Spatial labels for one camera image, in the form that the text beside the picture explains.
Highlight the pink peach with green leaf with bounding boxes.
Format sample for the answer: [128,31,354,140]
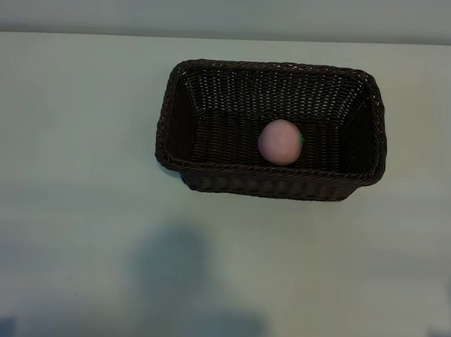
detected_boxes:
[255,117,306,168]

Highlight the dark brown wicker basket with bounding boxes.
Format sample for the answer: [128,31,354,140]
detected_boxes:
[150,52,394,207]

